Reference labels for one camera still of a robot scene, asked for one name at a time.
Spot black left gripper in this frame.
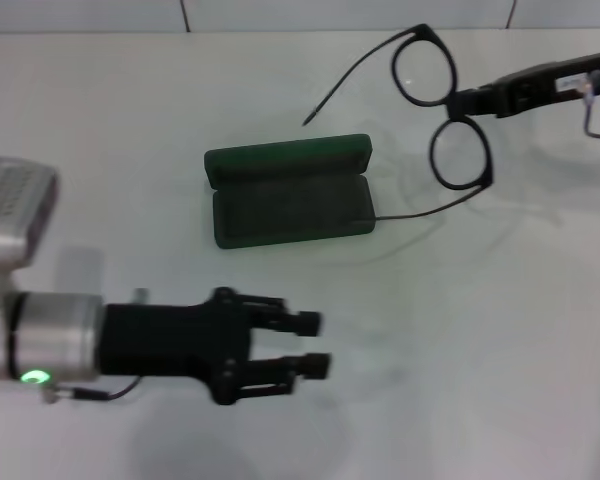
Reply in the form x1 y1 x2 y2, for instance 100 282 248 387
102 287 332 406

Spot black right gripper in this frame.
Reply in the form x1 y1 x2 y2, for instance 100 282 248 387
447 47 600 120

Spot black glasses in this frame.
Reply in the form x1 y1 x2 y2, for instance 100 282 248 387
302 23 496 222

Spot green glasses case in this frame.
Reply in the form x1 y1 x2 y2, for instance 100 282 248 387
203 133 378 250

